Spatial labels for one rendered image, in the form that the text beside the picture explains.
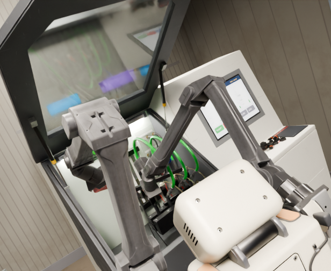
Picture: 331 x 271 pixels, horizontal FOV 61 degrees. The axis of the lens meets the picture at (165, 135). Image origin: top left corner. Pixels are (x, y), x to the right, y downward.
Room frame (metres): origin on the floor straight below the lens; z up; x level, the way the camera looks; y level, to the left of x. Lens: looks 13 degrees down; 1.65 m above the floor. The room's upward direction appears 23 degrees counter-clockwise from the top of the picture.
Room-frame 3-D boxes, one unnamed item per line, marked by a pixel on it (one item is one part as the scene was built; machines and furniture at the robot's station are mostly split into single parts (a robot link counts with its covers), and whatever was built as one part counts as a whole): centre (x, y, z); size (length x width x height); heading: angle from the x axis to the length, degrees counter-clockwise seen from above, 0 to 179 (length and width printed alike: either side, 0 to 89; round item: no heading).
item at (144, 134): (1.69, 0.10, 1.20); 0.13 x 0.03 x 0.31; 118
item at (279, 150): (1.54, -0.50, 0.96); 0.70 x 0.22 x 0.03; 118
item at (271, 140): (1.56, -0.53, 1.01); 0.23 x 0.11 x 0.06; 118
